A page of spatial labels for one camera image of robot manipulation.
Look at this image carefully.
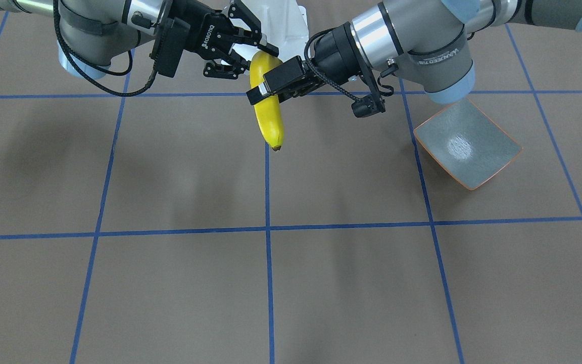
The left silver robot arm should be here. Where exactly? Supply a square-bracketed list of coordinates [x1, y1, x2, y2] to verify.
[247, 1, 582, 118]

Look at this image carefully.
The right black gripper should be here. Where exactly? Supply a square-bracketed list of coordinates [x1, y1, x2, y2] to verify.
[164, 1, 279, 80]

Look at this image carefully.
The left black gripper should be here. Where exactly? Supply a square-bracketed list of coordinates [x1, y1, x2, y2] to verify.
[246, 23, 363, 105]

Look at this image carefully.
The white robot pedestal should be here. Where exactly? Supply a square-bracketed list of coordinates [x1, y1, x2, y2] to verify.
[242, 1, 309, 62]

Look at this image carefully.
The blue square plate orange rim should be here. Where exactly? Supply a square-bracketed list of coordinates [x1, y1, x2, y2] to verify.
[414, 98, 523, 191]

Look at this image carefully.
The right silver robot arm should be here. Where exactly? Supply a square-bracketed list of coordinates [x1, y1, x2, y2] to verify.
[0, 1, 279, 80]

